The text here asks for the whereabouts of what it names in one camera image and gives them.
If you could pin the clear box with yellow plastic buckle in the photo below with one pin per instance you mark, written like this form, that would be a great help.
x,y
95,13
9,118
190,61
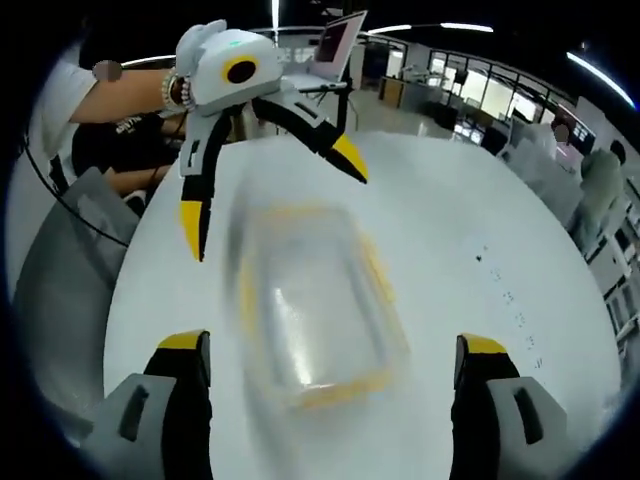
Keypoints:
x,y
320,310

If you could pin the black computer monitor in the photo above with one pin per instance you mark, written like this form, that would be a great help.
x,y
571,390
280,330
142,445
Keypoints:
x,y
584,136

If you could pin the ceiling light strip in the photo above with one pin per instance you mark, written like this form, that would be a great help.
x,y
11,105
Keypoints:
x,y
600,75
465,27

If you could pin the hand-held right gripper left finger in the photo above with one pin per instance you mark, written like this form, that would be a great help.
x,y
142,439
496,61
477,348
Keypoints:
x,y
175,425

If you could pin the silver open laptop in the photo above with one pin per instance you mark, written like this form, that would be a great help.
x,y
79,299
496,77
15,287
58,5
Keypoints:
x,y
340,40

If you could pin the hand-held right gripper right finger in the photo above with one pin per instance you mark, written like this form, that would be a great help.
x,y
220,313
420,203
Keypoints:
x,y
480,425

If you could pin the person's white shirt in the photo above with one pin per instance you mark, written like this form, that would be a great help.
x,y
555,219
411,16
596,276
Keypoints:
x,y
70,92

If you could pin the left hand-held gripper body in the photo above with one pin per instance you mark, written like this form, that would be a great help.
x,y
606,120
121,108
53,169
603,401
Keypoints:
x,y
215,60

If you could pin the brown cabinet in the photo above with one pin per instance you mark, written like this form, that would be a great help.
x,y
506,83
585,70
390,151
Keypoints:
x,y
392,92

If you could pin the black laptop stand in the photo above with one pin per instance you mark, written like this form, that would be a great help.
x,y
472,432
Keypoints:
x,y
343,107

